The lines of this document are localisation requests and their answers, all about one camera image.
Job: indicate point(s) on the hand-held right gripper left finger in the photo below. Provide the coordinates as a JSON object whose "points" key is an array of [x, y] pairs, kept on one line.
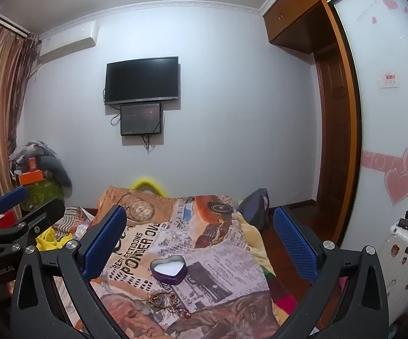
{"points": [[103, 243]]}

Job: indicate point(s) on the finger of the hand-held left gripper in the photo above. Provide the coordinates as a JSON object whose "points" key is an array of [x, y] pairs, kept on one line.
{"points": [[45, 213], [11, 197]]}

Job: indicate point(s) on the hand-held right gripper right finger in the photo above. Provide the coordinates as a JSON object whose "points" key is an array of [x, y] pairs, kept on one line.
{"points": [[295, 243]]}

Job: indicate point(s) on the purple heart-shaped tin box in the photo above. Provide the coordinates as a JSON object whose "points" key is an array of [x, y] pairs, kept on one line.
{"points": [[168, 270]]}

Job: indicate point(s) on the green patterned bag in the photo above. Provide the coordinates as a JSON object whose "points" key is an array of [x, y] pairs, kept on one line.
{"points": [[45, 192]]}

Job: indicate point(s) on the yellow cloth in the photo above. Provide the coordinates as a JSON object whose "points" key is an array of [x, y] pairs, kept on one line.
{"points": [[50, 240]]}

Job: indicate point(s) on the orange box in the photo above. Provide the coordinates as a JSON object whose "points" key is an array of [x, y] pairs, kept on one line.
{"points": [[31, 177]]}

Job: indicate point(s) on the striped cloth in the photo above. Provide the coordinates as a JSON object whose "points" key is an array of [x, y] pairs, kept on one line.
{"points": [[77, 224]]}

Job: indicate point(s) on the pale yellow blanket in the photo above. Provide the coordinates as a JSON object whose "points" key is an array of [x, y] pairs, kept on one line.
{"points": [[257, 247]]}

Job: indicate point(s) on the grey neck pillow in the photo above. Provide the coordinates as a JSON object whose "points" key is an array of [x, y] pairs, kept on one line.
{"points": [[59, 171]]}

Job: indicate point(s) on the pile of clothes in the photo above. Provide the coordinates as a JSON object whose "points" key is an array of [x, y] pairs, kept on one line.
{"points": [[31, 153]]}

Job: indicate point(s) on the dark backpack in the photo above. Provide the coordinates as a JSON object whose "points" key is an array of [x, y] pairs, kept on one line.
{"points": [[255, 208]]}

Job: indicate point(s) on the red pink cloth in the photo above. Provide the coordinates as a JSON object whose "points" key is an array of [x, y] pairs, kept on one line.
{"points": [[283, 296]]}

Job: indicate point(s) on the printed blanket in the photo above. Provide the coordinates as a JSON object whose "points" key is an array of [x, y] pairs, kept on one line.
{"points": [[204, 240]]}

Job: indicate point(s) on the wooden door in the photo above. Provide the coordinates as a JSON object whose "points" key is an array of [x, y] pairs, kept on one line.
{"points": [[331, 141]]}

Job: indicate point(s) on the white heart-print wardrobe door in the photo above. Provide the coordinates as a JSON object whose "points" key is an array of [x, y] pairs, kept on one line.
{"points": [[391, 130]]}

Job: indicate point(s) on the white air conditioner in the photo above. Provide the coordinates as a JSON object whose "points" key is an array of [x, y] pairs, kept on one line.
{"points": [[68, 39]]}

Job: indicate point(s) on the white paper note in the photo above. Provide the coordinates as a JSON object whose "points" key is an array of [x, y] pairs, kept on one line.
{"points": [[388, 79]]}

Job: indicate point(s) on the wooden overhead cabinet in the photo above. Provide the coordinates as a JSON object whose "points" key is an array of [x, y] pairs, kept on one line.
{"points": [[295, 10]]}

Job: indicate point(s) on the small black camera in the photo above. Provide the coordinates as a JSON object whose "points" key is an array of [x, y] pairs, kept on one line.
{"points": [[406, 220]]}

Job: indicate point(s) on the wooden wardrobe frame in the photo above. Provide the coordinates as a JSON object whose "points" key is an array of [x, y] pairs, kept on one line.
{"points": [[352, 130]]}

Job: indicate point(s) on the small black wall monitor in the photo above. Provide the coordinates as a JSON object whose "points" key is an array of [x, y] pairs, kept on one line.
{"points": [[140, 119]]}

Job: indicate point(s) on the black wall television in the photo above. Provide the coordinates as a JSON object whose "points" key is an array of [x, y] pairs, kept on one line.
{"points": [[142, 79]]}

